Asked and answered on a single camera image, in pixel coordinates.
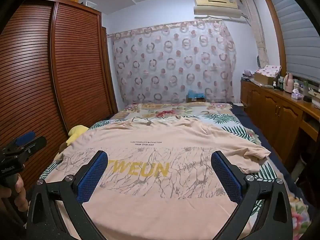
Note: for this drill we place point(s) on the cardboard box with blue cloth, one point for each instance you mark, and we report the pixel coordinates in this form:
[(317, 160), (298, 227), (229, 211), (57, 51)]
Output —
[(195, 96)]

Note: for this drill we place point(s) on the beige wall air conditioner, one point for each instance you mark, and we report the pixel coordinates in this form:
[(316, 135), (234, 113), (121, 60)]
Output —
[(217, 6)]

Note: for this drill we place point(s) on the small black box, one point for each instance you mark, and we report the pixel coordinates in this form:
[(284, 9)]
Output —
[(307, 99)]

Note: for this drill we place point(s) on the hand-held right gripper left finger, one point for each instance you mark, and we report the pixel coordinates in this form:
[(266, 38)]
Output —
[(92, 178)]

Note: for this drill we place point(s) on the leaf print bed cloth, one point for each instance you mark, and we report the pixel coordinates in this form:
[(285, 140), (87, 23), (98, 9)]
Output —
[(225, 120)]

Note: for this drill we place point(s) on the dark blue bed sheet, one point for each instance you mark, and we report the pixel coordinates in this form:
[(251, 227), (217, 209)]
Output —
[(250, 123)]

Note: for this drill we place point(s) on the peach printed t-shirt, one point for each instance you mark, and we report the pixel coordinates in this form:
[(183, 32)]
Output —
[(150, 155)]

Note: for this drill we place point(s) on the box with floral cloth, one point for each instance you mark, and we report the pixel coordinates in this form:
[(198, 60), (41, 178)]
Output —
[(268, 73)]

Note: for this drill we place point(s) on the clear plastic storage box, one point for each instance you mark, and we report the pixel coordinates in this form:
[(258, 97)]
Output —
[(90, 4)]

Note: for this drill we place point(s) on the beige tied window curtain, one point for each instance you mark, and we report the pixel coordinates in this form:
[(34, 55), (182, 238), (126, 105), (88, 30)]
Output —
[(257, 30)]

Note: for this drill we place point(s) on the green bottle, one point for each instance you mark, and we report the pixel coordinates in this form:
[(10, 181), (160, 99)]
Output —
[(305, 88)]

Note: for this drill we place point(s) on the person's left hand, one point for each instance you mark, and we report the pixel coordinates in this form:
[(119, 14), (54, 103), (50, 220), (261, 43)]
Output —
[(18, 191)]

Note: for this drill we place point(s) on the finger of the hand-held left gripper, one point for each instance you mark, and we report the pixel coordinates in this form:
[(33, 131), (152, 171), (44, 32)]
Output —
[(24, 138), (37, 143)]

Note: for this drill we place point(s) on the pink thermos jug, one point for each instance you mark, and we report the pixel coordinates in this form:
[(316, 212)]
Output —
[(289, 83)]

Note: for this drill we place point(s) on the yellow plush toy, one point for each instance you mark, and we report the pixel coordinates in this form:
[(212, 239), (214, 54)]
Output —
[(75, 133)]

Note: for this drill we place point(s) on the wooden sideboard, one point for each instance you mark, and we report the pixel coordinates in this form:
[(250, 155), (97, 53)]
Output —
[(275, 115)]

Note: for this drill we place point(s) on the brown slatted wooden wardrobe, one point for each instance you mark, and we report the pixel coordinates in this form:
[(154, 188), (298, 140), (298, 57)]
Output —
[(37, 67)]

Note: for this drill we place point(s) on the grey window blind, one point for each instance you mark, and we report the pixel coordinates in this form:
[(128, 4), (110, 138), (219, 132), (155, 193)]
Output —
[(297, 35)]

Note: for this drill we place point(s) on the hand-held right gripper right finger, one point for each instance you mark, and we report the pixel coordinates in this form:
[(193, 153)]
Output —
[(227, 180)]

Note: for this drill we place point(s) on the floral tissue pack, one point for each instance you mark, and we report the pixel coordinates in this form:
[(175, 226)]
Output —
[(297, 95)]

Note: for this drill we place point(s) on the small round desk fan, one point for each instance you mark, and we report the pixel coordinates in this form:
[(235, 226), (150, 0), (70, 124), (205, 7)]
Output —
[(259, 62)]

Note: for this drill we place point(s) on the floral blanket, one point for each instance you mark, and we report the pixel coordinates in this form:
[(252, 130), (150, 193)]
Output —
[(162, 111)]

